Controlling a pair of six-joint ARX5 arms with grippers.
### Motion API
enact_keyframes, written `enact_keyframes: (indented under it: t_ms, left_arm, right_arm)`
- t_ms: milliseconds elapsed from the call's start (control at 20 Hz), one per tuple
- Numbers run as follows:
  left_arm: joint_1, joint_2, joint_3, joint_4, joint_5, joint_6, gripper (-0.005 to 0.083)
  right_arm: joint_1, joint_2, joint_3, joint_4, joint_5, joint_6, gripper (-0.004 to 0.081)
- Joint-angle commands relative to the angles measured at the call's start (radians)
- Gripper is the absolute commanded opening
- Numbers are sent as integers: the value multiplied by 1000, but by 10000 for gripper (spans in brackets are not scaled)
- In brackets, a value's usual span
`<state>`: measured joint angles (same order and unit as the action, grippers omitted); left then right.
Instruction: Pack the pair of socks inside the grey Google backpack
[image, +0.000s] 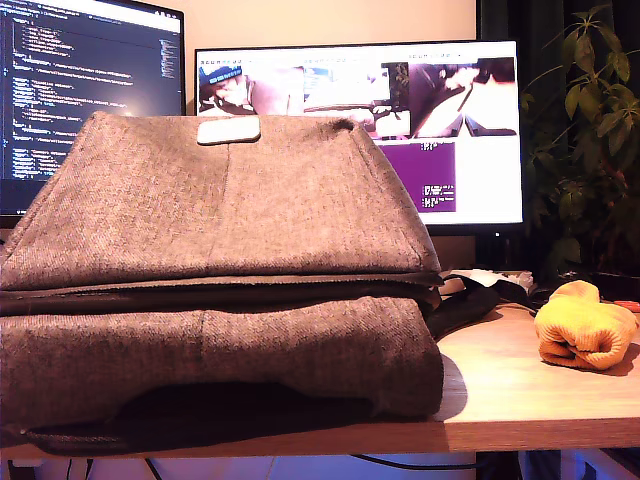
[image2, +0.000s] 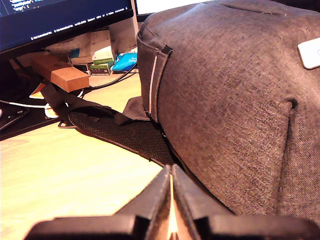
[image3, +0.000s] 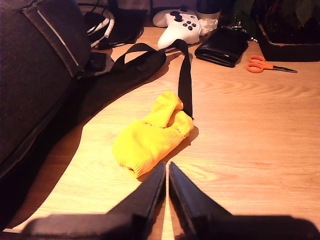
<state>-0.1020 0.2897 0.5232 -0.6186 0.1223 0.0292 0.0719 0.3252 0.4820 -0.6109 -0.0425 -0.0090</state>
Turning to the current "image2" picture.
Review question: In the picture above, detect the green box with label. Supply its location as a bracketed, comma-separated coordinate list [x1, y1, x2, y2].
[88, 62, 112, 76]

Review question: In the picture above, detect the black desk cable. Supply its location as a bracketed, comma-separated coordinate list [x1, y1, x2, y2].
[89, 61, 139, 91]

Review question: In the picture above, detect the black desk mat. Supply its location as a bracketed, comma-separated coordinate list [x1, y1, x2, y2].
[0, 98, 62, 141]

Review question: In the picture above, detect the black phone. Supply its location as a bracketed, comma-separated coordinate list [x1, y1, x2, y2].
[0, 104, 31, 131]

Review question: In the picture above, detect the white and green box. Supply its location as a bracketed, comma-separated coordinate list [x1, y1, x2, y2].
[91, 46, 115, 65]

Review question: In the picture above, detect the wooden block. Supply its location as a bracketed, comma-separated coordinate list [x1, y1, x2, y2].
[31, 54, 90, 93]

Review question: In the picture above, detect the white cable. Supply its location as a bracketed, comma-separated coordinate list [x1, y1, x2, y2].
[0, 99, 52, 110]

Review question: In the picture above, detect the blue plastic packet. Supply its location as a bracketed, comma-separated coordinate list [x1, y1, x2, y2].
[110, 52, 139, 74]

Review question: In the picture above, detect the monitor showing dark code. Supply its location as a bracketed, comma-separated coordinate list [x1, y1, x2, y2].
[0, 0, 135, 55]

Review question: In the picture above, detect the grey fabric backpack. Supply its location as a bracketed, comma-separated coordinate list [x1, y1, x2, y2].
[39, 0, 320, 223]

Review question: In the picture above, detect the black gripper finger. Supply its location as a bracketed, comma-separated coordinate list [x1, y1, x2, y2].
[116, 164, 173, 240]
[171, 163, 236, 240]

